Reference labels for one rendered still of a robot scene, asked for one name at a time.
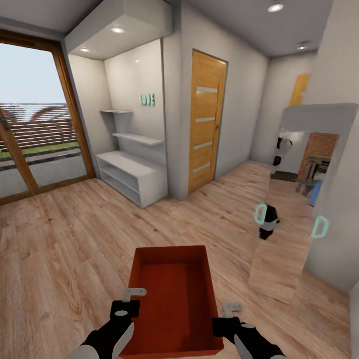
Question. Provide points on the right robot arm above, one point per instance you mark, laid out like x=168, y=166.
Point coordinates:
x=249, y=343

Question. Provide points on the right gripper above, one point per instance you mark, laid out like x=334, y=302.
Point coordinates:
x=221, y=325

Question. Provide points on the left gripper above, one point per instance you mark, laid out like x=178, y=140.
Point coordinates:
x=133, y=305

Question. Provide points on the storage box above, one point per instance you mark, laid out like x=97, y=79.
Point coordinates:
x=175, y=315

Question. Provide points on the standing mirror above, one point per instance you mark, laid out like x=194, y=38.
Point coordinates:
x=310, y=145

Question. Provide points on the decorative sign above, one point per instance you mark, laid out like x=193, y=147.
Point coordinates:
x=146, y=98

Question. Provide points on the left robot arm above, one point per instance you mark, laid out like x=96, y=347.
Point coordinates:
x=111, y=339

